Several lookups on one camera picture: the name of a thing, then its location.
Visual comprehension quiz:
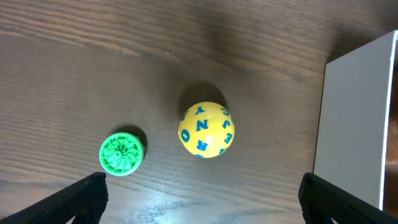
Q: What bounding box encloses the yellow ball with blue letters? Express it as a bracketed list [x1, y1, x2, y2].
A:
[178, 101, 235, 159]

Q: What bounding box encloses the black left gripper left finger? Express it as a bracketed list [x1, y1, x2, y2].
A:
[1, 172, 108, 224]

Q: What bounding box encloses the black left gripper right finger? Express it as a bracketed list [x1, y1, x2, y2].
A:
[298, 172, 397, 224]

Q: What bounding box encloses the white cardboard box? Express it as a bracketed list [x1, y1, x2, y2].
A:
[313, 30, 397, 210]

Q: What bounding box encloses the green round toy disc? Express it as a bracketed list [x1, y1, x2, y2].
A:
[99, 132, 146, 177]

